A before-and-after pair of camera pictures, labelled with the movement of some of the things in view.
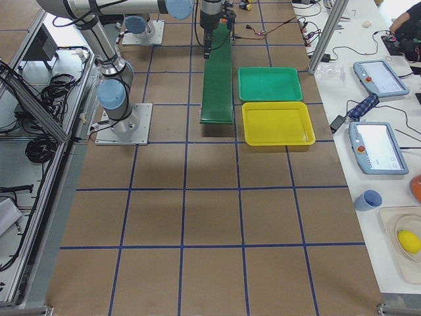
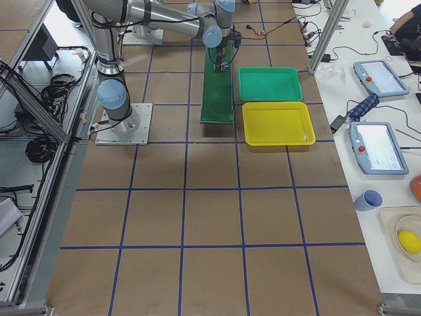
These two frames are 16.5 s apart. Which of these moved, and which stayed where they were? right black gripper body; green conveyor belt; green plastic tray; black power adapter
Moved: right black gripper body
Stayed: black power adapter; green plastic tray; green conveyor belt
